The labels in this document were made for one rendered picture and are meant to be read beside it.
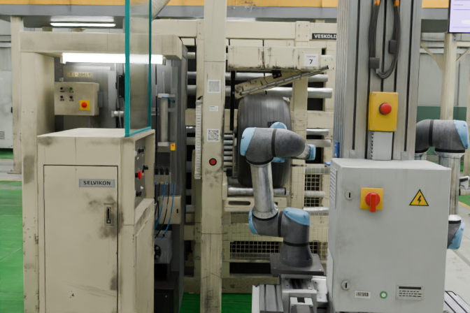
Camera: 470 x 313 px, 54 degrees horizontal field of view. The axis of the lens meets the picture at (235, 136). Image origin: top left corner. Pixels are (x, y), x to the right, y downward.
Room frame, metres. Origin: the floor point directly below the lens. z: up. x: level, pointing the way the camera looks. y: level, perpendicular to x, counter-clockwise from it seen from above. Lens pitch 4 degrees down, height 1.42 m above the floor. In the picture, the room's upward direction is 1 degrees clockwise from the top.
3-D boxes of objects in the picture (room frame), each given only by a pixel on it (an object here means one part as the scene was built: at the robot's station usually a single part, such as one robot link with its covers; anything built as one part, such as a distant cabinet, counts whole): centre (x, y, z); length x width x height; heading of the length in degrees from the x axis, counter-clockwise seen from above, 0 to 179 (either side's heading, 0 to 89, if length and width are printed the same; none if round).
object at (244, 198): (2.69, -0.13, 0.84); 0.36 x 0.09 x 0.06; 91
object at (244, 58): (3.13, -0.24, 1.71); 0.61 x 0.25 x 0.15; 91
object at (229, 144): (3.20, 0.10, 1.05); 0.20 x 0.15 x 0.30; 91
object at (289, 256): (2.01, -0.28, 0.77); 0.15 x 0.15 x 0.10
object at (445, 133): (1.92, -0.89, 1.09); 0.15 x 0.12 x 0.55; 61
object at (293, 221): (2.01, -0.27, 0.88); 0.13 x 0.12 x 0.14; 74
